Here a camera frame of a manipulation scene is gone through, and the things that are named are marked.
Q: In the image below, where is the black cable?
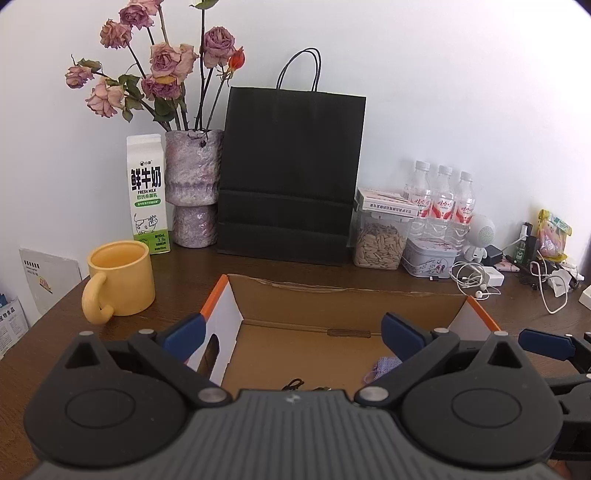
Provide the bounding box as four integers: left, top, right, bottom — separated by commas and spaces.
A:
279, 378, 333, 393

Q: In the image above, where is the small black bottle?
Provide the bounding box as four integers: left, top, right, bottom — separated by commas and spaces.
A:
524, 235, 542, 278

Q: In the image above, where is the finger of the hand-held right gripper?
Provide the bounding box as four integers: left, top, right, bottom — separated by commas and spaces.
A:
518, 329, 591, 372
545, 374, 591, 398

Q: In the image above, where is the white paper leaflet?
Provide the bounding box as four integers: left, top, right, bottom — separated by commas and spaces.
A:
18, 248, 84, 324

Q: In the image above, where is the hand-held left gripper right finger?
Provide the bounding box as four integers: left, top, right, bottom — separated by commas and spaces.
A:
355, 313, 525, 408

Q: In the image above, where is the white green milk carton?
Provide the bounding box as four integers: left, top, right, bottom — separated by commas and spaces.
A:
126, 134, 171, 254

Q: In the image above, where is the white red flat box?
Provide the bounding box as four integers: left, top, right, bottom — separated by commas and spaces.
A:
355, 187, 428, 217

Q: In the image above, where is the white cable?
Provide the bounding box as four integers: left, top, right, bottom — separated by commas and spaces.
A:
529, 261, 571, 315

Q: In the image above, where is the purple knitted pouch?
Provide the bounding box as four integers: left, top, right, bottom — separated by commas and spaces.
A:
364, 356, 402, 384

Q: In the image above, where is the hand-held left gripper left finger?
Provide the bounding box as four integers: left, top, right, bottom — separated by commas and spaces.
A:
60, 313, 232, 408

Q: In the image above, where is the purple mottled vase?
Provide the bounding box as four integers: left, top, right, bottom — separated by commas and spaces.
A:
165, 129, 225, 249

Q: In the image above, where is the blue booklet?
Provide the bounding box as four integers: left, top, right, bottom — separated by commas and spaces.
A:
0, 293, 29, 358

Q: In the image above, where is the yellow mug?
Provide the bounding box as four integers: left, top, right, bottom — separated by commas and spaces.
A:
82, 240, 156, 325

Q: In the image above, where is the white robot figure speaker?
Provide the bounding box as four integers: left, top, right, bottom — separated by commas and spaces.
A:
462, 215, 496, 265

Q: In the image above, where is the yellow snack packet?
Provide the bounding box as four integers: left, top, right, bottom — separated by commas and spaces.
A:
537, 210, 572, 261

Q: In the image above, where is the dried pink rose bouquet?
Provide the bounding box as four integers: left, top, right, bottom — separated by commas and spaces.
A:
65, 0, 250, 134

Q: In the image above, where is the red cardboard box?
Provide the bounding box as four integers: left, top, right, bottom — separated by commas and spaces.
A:
187, 274, 502, 402

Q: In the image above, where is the clear jar of seeds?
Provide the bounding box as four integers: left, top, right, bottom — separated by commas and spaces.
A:
352, 208, 413, 271

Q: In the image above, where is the printed tin box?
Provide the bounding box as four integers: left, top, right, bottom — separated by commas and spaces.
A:
401, 237, 462, 278

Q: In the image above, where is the white plastic holder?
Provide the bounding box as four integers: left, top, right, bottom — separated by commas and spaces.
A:
549, 268, 579, 296

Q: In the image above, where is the black paper bag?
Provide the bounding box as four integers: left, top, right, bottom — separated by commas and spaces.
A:
217, 47, 368, 267

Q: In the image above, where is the small green label bottle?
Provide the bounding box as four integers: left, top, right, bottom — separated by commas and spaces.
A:
515, 223, 534, 266

